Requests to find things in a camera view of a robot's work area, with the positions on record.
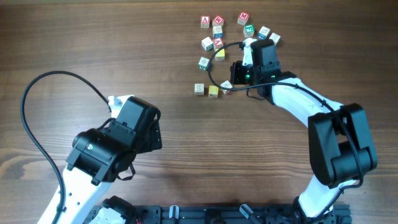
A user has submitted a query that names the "red M letter block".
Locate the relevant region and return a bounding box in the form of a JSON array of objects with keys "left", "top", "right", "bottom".
[{"left": 237, "top": 11, "right": 250, "bottom": 26}]

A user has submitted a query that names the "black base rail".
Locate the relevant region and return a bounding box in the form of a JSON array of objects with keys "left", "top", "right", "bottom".
[{"left": 135, "top": 204, "right": 353, "bottom": 224}]

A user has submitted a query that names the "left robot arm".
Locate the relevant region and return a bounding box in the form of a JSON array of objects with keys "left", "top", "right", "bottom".
[{"left": 39, "top": 95, "right": 162, "bottom": 223}]

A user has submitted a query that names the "yellow top picture block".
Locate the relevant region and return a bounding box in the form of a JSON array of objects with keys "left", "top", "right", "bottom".
[{"left": 215, "top": 49, "right": 225, "bottom": 61}]

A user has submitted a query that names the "green top letter block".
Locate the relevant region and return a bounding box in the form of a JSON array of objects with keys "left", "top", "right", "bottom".
[{"left": 243, "top": 24, "right": 255, "bottom": 38}]

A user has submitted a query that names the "white block animal picture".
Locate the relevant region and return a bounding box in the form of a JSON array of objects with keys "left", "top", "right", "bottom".
[{"left": 194, "top": 83, "right": 205, "bottom": 95}]

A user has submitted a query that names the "blue P letter block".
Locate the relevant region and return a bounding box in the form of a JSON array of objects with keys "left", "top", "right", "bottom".
[{"left": 257, "top": 26, "right": 271, "bottom": 40}]

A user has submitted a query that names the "white block red leaf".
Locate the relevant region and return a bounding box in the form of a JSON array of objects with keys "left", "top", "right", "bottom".
[{"left": 269, "top": 32, "right": 280, "bottom": 46}]

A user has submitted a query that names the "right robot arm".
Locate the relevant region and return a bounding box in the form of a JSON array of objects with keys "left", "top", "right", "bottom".
[{"left": 231, "top": 38, "right": 377, "bottom": 222}]

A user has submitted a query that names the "white block red Q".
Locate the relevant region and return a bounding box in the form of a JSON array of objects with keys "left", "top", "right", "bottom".
[{"left": 220, "top": 80, "right": 233, "bottom": 95}]

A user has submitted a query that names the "white block green Z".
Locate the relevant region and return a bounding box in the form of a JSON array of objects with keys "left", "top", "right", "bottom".
[{"left": 201, "top": 37, "right": 213, "bottom": 51}]

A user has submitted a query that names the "red A block centre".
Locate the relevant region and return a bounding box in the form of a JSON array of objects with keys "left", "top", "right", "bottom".
[{"left": 213, "top": 37, "right": 224, "bottom": 49}]

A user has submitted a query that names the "white block green Y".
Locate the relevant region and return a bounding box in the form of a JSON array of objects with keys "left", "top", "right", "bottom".
[{"left": 198, "top": 57, "right": 210, "bottom": 71}]

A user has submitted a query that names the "red A letter block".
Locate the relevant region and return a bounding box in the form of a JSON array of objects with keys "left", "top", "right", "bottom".
[{"left": 200, "top": 15, "right": 210, "bottom": 29}]

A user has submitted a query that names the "blue edged picture block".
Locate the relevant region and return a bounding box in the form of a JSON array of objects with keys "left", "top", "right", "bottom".
[{"left": 213, "top": 26, "right": 223, "bottom": 39}]

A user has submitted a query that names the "red W letter block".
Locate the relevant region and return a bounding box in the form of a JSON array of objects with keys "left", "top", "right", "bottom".
[{"left": 212, "top": 15, "right": 224, "bottom": 27}]

